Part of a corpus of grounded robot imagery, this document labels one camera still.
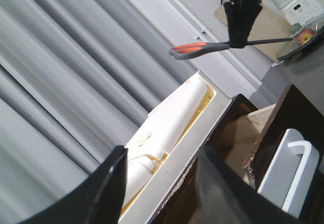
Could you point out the dark wooden drawer cabinet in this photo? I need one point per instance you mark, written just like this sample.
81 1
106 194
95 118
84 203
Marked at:
233 137

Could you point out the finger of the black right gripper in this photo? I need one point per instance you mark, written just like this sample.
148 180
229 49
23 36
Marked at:
223 197

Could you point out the white handled drawer front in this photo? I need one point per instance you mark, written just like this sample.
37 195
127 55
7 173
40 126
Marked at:
290 173

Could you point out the grey orange handled scissors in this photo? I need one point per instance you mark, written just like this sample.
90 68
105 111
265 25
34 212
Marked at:
190 51

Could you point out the grey round plate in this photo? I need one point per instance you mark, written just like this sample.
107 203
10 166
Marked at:
301 40

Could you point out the light wooden cutting board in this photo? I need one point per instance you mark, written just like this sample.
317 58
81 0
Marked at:
269 25

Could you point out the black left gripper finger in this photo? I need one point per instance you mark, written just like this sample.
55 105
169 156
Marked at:
98 199

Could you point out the grey pleated curtain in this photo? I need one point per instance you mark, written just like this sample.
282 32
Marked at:
78 77

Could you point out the white tray on cabinet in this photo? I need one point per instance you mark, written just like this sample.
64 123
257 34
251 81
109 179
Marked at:
162 149

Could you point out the wooden drawer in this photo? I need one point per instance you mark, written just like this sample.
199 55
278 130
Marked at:
292 111

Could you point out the black opposite arm gripper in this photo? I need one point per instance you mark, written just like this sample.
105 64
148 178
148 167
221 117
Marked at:
240 21

